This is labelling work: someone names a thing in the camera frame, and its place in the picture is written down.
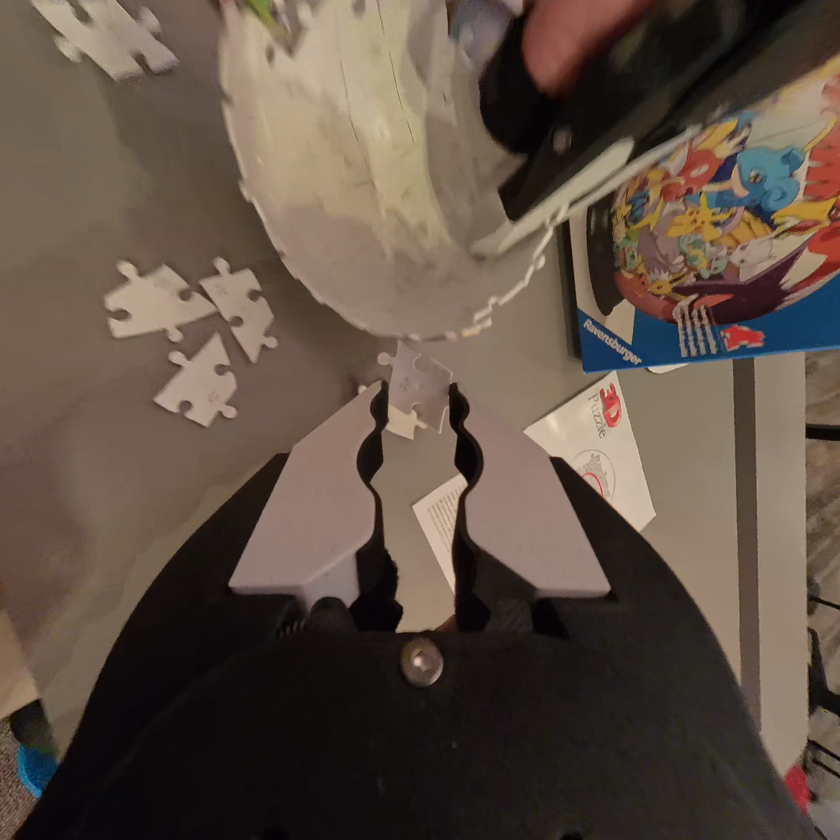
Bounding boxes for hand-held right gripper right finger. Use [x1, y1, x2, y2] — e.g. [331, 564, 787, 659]
[448, 384, 613, 627]

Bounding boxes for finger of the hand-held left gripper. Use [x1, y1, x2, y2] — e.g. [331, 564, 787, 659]
[469, 128, 702, 259]

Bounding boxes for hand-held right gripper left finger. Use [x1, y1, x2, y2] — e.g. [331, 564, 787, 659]
[228, 381, 403, 627]

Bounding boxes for single curved puzzle piece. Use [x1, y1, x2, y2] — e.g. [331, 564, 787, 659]
[384, 403, 429, 441]
[377, 340, 455, 435]
[198, 256, 279, 364]
[103, 260, 218, 343]
[152, 332, 239, 428]

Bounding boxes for partly built white puzzle ball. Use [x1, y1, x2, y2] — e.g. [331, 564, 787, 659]
[218, 0, 567, 343]

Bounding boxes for blue cartoon puzzle box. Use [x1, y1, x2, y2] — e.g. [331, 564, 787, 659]
[558, 52, 840, 374]

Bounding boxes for two joined white puzzle pieces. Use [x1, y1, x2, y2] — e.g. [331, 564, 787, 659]
[31, 0, 180, 82]

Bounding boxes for person's left hand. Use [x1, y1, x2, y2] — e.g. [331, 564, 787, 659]
[524, 0, 658, 98]

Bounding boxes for folded paper instruction leaflet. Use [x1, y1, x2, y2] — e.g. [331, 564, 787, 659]
[411, 370, 658, 593]

